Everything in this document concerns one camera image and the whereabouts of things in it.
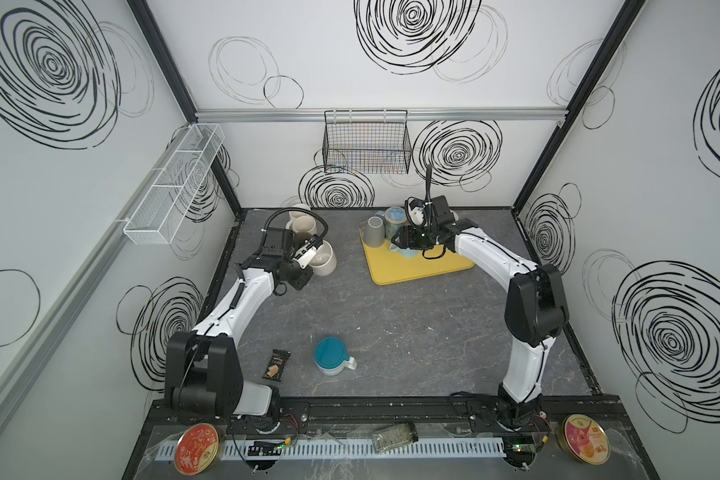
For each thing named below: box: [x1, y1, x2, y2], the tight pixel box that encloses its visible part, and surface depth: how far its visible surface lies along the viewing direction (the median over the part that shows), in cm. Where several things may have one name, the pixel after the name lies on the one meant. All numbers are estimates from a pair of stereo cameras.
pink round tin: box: [556, 413, 611, 466], surface depth 69 cm
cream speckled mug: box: [309, 240, 337, 276], surface depth 86 cm
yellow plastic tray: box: [360, 232, 475, 286], surface depth 105 cm
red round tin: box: [174, 423, 220, 476], surface depth 68 cm
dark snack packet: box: [262, 349, 291, 382], surface depth 83 cm
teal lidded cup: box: [314, 336, 357, 376], surface depth 78 cm
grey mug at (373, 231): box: [359, 216, 385, 248], surface depth 107 cm
